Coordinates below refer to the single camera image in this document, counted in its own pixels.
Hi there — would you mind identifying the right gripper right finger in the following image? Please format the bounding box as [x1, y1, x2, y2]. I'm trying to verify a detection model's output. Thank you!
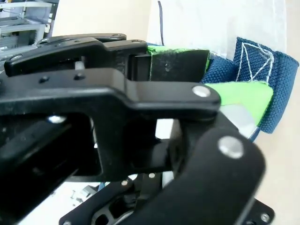
[4, 33, 210, 82]

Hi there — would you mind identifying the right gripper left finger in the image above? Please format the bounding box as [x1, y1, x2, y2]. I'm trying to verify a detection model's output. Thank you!
[0, 69, 274, 225]

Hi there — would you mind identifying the metal frame shelf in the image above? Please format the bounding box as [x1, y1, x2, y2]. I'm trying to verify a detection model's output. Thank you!
[0, 0, 56, 51]

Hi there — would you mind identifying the translucent bag with blue straps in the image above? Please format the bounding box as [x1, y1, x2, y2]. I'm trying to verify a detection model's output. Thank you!
[146, 0, 300, 144]

